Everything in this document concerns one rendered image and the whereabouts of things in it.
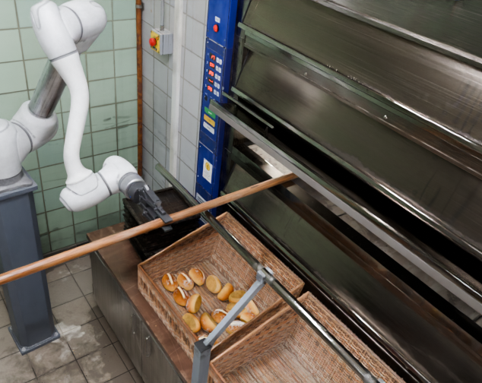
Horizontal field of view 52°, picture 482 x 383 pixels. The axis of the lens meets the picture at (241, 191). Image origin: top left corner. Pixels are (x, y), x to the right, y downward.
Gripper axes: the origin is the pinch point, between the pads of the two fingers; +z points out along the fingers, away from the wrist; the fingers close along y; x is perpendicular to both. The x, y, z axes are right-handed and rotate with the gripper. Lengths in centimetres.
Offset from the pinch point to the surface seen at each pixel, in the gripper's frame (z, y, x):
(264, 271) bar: 35.5, 2.1, -16.1
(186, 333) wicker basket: 12, 50, -5
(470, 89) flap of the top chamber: 59, -64, -54
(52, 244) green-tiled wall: -125, 105, 4
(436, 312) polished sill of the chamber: 76, 3, -52
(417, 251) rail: 70, -24, -38
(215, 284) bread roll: -8, 55, -32
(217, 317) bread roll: 7, 57, -23
